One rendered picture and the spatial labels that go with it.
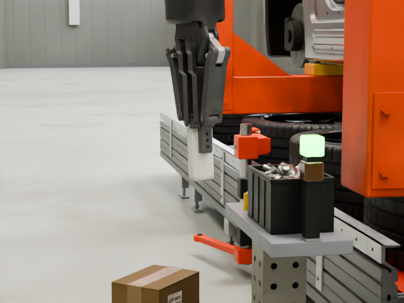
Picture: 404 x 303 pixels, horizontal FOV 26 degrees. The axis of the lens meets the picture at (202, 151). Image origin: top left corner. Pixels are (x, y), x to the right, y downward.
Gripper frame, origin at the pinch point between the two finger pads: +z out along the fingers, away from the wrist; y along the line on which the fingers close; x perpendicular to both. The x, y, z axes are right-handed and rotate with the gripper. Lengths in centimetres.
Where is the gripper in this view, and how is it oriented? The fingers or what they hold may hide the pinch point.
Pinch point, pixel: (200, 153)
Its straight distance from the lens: 112.0
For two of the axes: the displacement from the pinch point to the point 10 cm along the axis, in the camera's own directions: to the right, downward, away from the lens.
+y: 4.9, 1.0, -8.7
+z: 0.4, 9.9, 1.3
